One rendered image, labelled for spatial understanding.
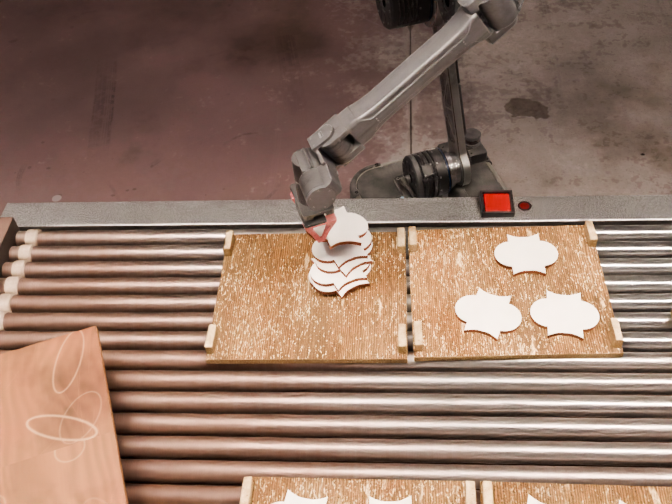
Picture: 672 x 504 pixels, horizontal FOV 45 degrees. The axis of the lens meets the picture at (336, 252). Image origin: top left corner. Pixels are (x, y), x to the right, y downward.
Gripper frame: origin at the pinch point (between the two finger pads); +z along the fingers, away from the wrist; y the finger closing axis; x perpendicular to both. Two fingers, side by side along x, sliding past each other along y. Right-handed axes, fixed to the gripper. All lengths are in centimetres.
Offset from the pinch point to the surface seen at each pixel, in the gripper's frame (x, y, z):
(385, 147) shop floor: 63, -135, 106
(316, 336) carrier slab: -6.7, 17.5, 12.7
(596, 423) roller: 36, 54, 15
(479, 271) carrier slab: 31.5, 13.9, 13.0
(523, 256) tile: 41.6, 14.4, 12.1
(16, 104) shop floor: -88, -234, 105
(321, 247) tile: 0.8, -1.0, 7.5
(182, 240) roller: -27.6, -22.6, 15.0
